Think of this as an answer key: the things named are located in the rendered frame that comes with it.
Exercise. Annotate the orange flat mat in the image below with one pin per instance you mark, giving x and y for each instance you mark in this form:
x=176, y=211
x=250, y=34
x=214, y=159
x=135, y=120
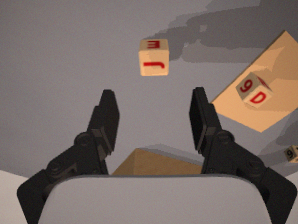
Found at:
x=277, y=64

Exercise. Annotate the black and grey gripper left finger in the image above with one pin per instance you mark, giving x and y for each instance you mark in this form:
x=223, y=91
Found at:
x=80, y=159

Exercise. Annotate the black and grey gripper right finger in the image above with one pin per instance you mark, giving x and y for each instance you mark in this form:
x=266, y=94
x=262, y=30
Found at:
x=278, y=193

